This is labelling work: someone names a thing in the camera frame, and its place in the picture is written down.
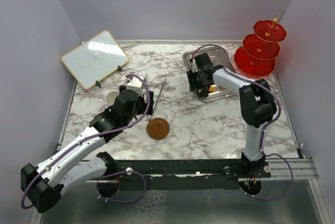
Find brown wooden coaster near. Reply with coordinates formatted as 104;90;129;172
147;118;170;140

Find stainless steel tray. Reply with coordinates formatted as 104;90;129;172
182;46;236;103

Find black round cookie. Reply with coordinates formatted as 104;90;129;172
200;89;209;98

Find orange fish-shaped pastry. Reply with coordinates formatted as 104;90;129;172
207;86;215;93

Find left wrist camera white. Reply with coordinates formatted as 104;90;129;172
125;75;144;96

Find red three-tier cake stand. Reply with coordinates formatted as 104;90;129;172
233;15;287;77

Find small tea bag packet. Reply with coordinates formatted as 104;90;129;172
99;104;109;112

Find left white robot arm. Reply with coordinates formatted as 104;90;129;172
20;86;154;213

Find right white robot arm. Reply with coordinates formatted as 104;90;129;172
186;53;277;177

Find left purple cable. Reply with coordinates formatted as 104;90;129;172
20;74;151;210

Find whiteboard with yellow frame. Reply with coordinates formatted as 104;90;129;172
60;30;129;90

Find metal tongs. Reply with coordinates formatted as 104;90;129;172
144;74;168;120

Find black mounting rail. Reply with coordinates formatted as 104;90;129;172
98;159;271;191

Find white mug blue handle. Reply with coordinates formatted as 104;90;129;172
105;91;119;106

